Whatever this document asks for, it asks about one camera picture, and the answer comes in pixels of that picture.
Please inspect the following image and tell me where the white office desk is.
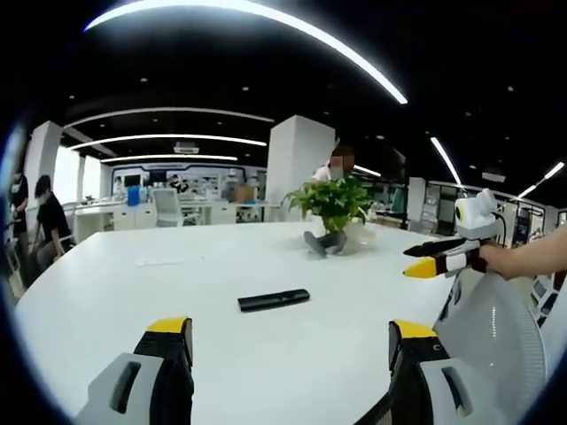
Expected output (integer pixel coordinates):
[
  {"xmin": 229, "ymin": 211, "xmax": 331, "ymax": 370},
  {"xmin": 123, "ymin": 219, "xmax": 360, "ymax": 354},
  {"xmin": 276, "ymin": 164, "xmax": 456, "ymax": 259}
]
[{"xmin": 73, "ymin": 201, "xmax": 284, "ymax": 243}]

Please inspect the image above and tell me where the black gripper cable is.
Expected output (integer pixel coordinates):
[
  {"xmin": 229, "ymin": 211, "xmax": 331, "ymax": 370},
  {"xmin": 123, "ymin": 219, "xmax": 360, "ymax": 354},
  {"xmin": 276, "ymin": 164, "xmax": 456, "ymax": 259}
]
[{"xmin": 490, "ymin": 212, "xmax": 509, "ymax": 244}]

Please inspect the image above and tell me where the black remote control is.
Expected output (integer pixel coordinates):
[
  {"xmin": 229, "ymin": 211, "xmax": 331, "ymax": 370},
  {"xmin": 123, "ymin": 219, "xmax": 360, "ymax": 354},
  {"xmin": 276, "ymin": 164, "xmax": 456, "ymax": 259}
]
[{"xmin": 237, "ymin": 288, "xmax": 310, "ymax": 313}]

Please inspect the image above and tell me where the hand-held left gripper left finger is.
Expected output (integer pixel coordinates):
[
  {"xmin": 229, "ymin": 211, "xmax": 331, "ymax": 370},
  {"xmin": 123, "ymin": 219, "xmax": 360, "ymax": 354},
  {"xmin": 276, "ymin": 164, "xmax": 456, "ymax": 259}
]
[{"xmin": 73, "ymin": 316, "xmax": 195, "ymax": 425}]

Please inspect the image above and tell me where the green potted plant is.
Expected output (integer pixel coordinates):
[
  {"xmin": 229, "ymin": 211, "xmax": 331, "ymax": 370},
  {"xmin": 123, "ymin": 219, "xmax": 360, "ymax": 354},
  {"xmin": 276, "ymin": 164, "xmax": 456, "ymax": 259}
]
[{"xmin": 281, "ymin": 175, "xmax": 381, "ymax": 249}]

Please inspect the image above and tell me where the person's right hand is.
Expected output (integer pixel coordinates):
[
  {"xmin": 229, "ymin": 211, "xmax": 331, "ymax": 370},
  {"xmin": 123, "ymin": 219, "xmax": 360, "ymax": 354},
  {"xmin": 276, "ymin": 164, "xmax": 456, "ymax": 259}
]
[{"xmin": 479, "ymin": 244, "xmax": 517, "ymax": 280}]

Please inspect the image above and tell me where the grey mesh office chair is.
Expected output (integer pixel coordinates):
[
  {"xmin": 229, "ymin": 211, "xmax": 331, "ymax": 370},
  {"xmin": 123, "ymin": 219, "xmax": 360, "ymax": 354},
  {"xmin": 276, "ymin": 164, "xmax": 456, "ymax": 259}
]
[{"xmin": 432, "ymin": 269, "xmax": 548, "ymax": 425}]

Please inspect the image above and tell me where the white office chair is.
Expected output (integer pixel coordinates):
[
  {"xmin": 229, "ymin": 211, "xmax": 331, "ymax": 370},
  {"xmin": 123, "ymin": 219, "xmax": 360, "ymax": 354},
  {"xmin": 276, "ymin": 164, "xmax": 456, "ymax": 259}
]
[{"xmin": 151, "ymin": 188, "xmax": 183, "ymax": 228}]

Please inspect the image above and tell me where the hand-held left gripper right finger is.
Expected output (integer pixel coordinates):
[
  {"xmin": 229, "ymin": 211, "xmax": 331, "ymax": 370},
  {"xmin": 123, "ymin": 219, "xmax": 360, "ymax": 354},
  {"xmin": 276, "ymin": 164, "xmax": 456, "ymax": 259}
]
[{"xmin": 388, "ymin": 319, "xmax": 493, "ymax": 425}]

